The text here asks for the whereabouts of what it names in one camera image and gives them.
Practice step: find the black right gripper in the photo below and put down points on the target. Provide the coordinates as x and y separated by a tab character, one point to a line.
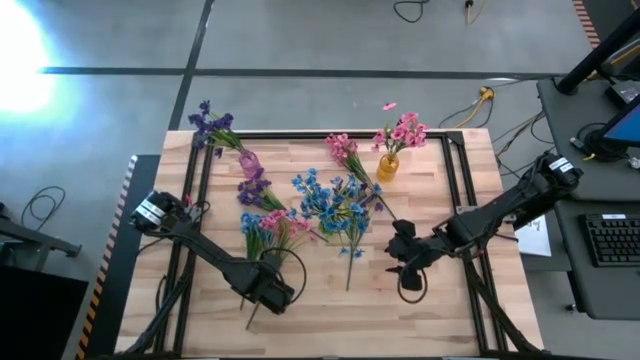
420	250

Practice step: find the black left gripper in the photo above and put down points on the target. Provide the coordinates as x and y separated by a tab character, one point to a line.
265	290

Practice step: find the pink artificial flower bunch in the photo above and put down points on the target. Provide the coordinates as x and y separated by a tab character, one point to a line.
407	131
285	222
342	147

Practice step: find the purple artificial flower bunch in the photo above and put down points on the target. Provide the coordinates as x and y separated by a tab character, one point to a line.
215	127
255	192

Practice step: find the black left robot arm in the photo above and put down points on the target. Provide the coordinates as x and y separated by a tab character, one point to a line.
200	245

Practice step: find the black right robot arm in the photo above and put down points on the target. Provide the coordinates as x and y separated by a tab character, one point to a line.
490	212

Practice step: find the yellow glass vase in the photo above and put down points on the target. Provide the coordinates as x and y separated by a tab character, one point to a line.
387	170

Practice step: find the purple glass vase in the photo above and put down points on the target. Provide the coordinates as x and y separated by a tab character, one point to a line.
250	162

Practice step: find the white paper sheet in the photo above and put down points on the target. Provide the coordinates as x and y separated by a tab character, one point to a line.
535	240

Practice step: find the black floor mat hazard edge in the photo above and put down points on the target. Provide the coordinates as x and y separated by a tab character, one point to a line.
145	170
587	25

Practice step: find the gray desk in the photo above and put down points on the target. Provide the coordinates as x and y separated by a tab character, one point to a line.
560	125
600	290

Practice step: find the black computer keyboard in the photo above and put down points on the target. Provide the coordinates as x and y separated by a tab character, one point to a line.
612	242

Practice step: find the black box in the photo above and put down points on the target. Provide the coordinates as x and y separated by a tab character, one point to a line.
40	315

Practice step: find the gray metal stand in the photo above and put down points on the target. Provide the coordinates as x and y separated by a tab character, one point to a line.
40	240

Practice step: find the blue screen monitor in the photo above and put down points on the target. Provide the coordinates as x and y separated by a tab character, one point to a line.
627	127

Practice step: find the black power adapter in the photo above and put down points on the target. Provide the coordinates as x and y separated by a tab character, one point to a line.
625	92

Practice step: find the black diagonal pole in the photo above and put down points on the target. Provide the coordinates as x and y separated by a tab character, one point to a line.
600	50

